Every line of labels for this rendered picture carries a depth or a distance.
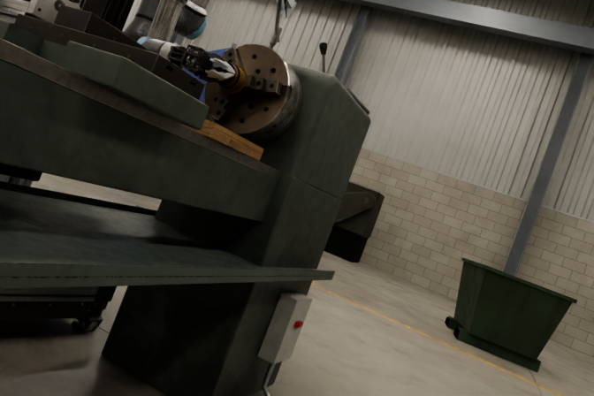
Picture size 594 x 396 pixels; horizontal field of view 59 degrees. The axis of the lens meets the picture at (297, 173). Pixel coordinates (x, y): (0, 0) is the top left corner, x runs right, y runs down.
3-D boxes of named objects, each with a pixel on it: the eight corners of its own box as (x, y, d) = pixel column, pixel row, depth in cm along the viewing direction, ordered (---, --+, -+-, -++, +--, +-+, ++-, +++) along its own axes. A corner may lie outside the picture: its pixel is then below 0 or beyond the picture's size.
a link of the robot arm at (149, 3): (132, 14, 213) (144, -16, 213) (162, 30, 220) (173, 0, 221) (140, 11, 203) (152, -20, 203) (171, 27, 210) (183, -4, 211)
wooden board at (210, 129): (169, 128, 174) (173, 118, 174) (259, 161, 160) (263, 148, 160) (107, 101, 146) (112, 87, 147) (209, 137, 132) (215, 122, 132)
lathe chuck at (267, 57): (202, 123, 187) (239, 43, 188) (275, 153, 175) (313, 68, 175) (189, 116, 179) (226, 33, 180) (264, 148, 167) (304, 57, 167)
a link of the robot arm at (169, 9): (169, -41, 185) (122, 87, 183) (171, -51, 175) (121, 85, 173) (200, -27, 189) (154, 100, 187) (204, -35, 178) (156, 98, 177)
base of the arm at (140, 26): (114, 31, 208) (124, 8, 208) (141, 47, 221) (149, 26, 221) (140, 37, 200) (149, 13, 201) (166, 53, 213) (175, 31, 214)
